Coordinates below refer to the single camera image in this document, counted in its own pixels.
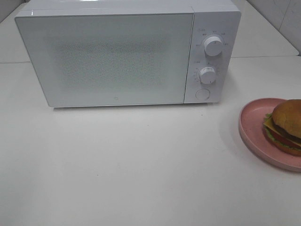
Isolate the round white door button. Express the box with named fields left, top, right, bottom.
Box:
left=196, top=89, right=210, bottom=101

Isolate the pink speckled plate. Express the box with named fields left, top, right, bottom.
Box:
left=238, top=98, right=301, bottom=173

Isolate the toy burger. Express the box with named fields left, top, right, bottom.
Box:
left=263, top=99, right=301, bottom=156

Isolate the white microwave oven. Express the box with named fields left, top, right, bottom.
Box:
left=15, top=0, right=241, bottom=104

